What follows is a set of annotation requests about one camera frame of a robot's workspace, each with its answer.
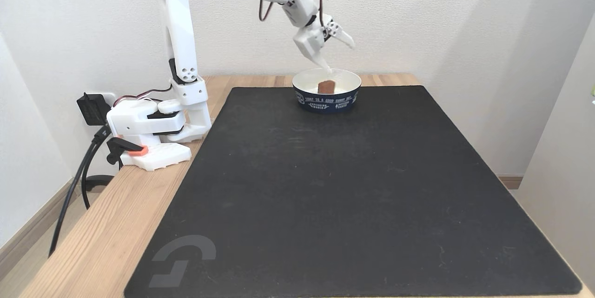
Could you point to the wooden baseboard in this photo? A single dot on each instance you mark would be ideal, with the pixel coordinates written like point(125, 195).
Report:
point(510, 182)
point(28, 233)

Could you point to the brown block toy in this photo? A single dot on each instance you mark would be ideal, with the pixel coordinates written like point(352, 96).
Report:
point(327, 87)

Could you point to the black desk mat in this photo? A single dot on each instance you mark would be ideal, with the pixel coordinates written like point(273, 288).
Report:
point(353, 205)

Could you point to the navy and white paper bowl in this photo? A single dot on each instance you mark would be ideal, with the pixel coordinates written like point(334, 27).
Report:
point(327, 100)

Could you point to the black power adapter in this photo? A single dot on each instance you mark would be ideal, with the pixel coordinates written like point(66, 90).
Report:
point(92, 108)

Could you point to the black and orange clamp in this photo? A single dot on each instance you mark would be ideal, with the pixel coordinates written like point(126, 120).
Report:
point(125, 148)

